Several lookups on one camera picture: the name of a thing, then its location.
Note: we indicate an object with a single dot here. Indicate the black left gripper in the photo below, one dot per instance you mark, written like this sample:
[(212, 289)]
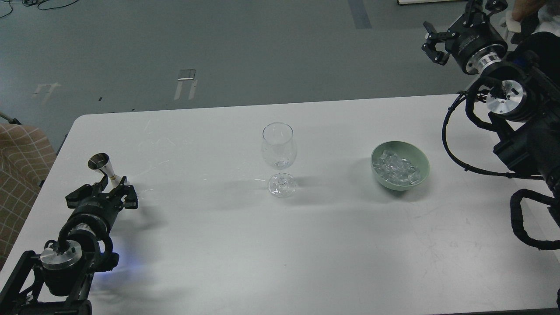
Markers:
[(97, 211)]

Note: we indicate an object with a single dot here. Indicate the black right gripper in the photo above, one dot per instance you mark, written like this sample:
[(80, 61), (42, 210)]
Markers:
[(470, 38)]

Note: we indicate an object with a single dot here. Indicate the steel double jigger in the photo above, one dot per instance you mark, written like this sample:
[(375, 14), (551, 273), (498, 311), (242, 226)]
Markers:
[(100, 163)]

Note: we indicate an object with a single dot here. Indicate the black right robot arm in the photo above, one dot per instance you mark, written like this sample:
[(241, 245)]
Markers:
[(516, 96)]

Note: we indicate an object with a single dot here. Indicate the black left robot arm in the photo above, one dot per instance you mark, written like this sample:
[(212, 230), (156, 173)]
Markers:
[(58, 280)]

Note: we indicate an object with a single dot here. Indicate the pile of ice cubes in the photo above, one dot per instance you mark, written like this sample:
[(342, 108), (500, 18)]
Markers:
[(396, 170)]

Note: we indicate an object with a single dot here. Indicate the clear wine glass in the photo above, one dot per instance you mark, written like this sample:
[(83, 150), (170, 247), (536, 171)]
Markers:
[(279, 151)]

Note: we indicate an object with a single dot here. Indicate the person in dark clothes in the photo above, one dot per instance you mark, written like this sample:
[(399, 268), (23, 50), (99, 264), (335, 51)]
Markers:
[(544, 41)]

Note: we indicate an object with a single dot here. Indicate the green bowl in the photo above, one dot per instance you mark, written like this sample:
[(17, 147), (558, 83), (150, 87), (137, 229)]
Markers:
[(406, 151)]

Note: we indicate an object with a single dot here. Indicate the white chair frame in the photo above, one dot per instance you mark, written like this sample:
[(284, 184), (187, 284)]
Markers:
[(508, 24)]

